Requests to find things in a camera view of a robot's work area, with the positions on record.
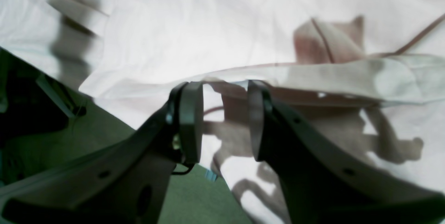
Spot pink T-shirt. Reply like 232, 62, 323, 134
1, 0, 444, 224

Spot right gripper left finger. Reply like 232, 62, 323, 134
1, 82, 203, 224

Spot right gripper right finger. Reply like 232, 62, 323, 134
248, 80, 445, 224

